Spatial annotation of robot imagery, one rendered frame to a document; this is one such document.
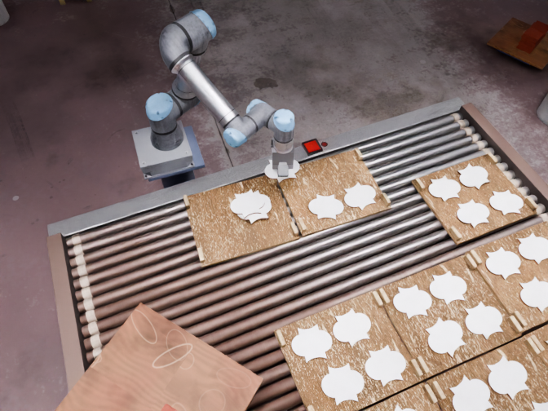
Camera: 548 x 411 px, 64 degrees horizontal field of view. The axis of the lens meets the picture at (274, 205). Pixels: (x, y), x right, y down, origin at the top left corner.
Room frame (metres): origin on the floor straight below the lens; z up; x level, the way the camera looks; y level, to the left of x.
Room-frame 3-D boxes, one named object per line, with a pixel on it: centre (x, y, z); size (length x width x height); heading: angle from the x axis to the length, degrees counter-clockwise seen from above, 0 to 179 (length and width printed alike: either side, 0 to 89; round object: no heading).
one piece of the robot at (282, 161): (1.12, -0.03, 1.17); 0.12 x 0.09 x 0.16; 2
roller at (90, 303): (0.97, -0.17, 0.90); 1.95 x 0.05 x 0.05; 113
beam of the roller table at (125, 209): (1.31, -0.02, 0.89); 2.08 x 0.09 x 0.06; 113
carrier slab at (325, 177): (1.14, -0.25, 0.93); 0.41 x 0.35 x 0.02; 111
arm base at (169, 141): (1.39, 0.50, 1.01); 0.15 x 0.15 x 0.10
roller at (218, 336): (0.70, -0.28, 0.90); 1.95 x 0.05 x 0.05; 113
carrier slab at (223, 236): (0.99, 0.14, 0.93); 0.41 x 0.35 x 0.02; 109
